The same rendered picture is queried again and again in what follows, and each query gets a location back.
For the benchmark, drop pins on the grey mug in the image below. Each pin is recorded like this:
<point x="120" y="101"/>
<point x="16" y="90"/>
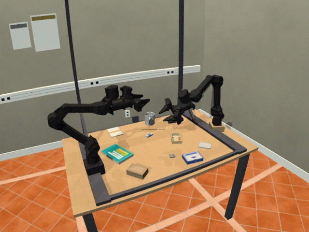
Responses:
<point x="149" y="118"/>

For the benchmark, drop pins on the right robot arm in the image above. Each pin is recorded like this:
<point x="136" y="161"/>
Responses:
<point x="108" y="104"/>

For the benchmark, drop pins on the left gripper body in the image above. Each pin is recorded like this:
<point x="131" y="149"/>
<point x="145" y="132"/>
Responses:
<point x="170" y="106"/>

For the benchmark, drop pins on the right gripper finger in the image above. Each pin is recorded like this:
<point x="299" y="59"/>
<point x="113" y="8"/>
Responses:
<point x="144" y="102"/>
<point x="134" y="96"/>

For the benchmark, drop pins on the wooden ball-in-hole puzzle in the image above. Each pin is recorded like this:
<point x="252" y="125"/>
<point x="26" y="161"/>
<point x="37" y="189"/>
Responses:
<point x="176" y="138"/>

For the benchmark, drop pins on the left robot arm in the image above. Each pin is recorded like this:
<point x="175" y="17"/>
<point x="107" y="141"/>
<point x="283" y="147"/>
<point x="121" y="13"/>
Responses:
<point x="195" y="95"/>

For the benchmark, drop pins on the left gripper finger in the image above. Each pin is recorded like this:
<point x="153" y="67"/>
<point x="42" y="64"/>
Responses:
<point x="169" y="118"/>
<point x="164" y="109"/>

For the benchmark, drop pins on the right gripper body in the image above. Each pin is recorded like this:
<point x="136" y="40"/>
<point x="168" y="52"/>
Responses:
<point x="129" y="103"/>

